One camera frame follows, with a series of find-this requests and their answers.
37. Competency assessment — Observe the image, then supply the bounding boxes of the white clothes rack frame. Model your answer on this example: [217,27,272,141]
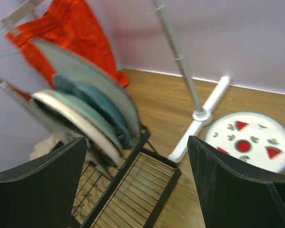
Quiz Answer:
[153,0,231,163]

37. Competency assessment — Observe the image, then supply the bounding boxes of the watermelon round plate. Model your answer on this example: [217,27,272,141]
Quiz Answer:
[205,112,285,173]

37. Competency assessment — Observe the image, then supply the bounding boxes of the flower square plate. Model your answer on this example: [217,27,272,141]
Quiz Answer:
[0,76,113,180]

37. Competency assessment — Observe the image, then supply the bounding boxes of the teal rimmed plate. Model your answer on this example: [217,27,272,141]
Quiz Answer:
[53,74,133,149]

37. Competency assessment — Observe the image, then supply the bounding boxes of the black wire dish rack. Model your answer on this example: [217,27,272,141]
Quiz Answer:
[69,125,181,228]

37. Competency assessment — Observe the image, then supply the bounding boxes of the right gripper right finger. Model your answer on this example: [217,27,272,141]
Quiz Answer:
[187,136,285,228]

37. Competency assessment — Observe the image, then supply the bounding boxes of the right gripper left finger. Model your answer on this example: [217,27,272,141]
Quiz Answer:
[0,137,87,228]

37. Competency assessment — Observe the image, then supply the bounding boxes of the large white square plate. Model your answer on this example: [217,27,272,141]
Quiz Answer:
[33,38,141,138]

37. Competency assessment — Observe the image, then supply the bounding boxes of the wooden clip hanger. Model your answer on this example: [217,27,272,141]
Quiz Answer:
[0,0,44,36]

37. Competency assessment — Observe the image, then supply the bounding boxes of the beige cloth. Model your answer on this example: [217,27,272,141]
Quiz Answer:
[29,135,59,161]

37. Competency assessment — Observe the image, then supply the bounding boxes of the orange shorts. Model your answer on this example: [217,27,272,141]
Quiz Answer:
[6,0,130,88]

